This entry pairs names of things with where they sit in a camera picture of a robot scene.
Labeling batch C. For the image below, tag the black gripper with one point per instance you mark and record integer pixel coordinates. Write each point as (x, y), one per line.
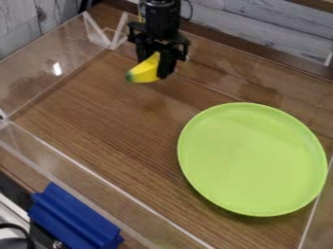
(172, 46)

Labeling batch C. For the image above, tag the yellow toy banana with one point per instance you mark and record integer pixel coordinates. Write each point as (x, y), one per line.
(145, 72)

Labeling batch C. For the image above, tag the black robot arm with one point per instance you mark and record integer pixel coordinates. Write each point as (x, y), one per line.
(163, 17)

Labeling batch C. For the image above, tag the green round plate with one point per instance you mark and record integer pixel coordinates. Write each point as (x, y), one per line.
(252, 159)

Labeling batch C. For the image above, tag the yellow pineapple can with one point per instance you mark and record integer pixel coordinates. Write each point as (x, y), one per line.
(143, 10)

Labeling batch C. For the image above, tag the blue plastic block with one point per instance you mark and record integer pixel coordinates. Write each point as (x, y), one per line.
(72, 221)

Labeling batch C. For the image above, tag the clear acrylic corner bracket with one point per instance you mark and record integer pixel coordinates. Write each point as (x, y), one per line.
(106, 37)

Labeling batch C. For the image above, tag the clear acrylic enclosure wall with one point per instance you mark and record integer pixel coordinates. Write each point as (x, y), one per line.
(34, 161)

